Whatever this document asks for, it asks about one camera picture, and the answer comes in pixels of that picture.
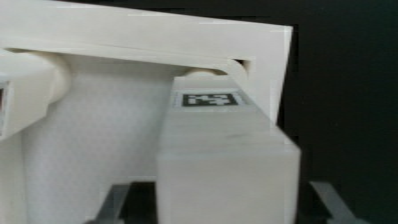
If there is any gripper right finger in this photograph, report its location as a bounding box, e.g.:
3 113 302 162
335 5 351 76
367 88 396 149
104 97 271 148
298 181 371 224

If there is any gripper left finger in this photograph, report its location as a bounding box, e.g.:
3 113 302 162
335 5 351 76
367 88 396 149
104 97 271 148
83 182 158 224

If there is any white desk top tray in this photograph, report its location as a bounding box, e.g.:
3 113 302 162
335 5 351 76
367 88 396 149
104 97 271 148
0 0 293 224

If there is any white desk leg with tag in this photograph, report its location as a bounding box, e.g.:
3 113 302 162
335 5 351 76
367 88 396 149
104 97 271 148
0 51 72 139

